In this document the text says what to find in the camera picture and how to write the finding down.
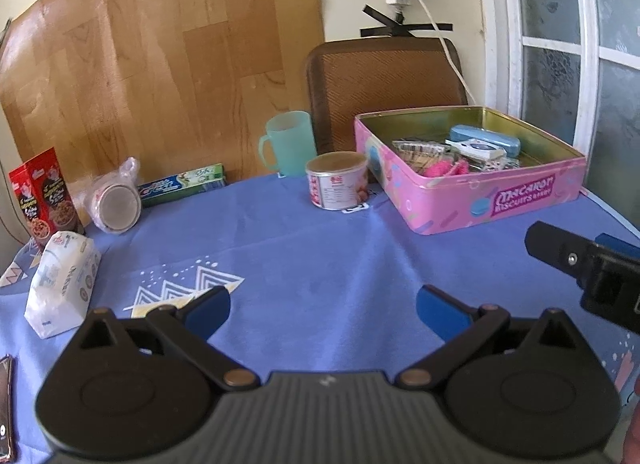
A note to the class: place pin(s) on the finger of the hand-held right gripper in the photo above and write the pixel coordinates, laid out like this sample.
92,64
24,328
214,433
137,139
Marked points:
620,246
555,246

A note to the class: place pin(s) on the pink biscuit tin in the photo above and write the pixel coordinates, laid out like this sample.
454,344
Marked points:
440,204

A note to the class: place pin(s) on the pink scrunchie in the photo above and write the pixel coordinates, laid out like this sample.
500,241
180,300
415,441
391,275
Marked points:
440,169

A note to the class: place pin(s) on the black tape cross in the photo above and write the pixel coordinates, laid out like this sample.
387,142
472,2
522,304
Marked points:
400,29

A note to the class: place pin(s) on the green plastic mug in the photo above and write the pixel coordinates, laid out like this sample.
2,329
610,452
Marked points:
292,143

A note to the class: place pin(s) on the black tape strip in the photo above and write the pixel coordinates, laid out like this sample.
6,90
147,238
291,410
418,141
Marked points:
5,32

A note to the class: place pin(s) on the small white blue pack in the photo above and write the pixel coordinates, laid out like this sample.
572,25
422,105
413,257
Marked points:
475,148

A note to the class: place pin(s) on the person's right hand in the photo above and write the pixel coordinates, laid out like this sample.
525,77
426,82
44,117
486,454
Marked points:
636,409

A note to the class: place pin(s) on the green blue toothpaste box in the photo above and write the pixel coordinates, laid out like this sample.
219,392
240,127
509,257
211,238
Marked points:
180,183

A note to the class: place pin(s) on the wood pattern board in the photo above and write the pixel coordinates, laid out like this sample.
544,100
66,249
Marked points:
150,68

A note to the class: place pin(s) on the large white tissue pack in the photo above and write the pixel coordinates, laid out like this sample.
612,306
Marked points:
60,284

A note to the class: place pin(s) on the white can with peach label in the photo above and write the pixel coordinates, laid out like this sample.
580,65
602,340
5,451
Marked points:
335,189

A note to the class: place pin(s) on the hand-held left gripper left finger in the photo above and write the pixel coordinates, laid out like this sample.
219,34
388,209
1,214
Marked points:
207,311

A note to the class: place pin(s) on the blue oblong case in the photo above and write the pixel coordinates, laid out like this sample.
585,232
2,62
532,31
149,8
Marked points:
492,136

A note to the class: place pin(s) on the blue printed tablecloth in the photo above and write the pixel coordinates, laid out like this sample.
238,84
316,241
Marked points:
310,264

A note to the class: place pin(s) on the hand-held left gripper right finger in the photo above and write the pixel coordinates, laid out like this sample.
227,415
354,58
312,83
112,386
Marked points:
442,311

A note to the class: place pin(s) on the dark brown wrapped bar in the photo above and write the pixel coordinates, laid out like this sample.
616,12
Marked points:
6,409

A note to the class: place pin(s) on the red cereal box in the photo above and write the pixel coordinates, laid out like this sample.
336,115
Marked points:
45,199

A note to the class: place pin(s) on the bag of hairpins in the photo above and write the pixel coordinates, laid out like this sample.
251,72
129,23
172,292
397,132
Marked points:
420,151

